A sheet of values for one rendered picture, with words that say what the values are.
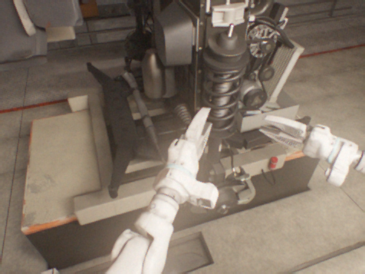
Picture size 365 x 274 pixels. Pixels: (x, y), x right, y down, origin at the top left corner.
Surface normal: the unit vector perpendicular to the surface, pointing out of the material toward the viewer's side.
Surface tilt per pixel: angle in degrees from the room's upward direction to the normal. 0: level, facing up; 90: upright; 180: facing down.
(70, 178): 0
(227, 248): 0
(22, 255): 0
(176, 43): 90
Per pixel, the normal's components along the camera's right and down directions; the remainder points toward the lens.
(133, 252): -0.07, -0.84
